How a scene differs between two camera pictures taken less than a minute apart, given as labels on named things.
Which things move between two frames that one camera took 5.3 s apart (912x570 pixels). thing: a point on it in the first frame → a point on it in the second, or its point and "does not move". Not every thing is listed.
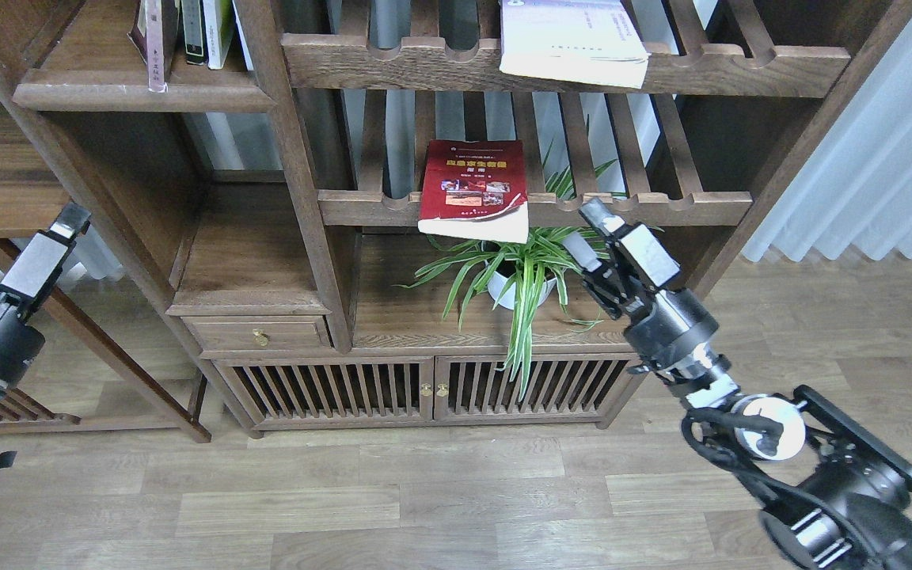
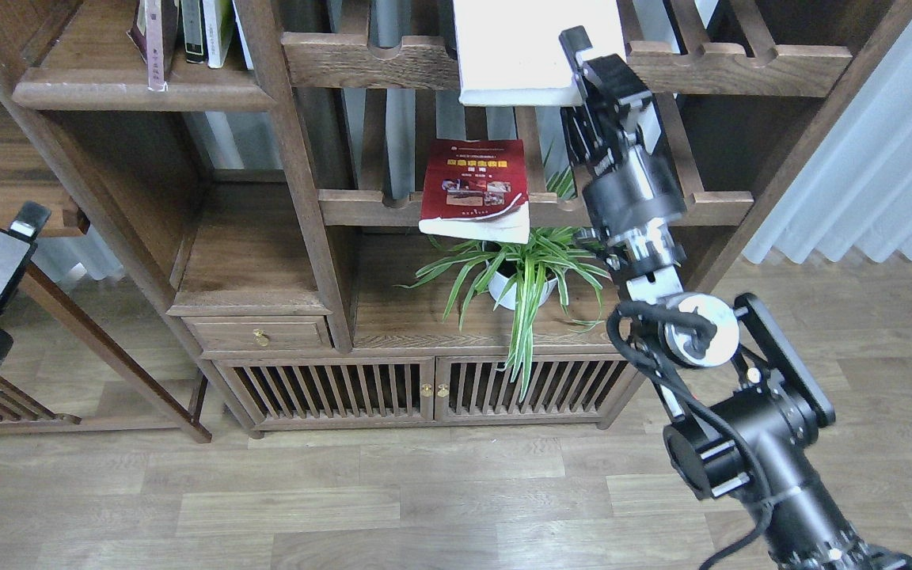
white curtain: x=890 y=172 does not move
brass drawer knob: x=260 y=336 does not move
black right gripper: x=672 y=328 → x=616 y=134
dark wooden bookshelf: x=325 y=217 does not move
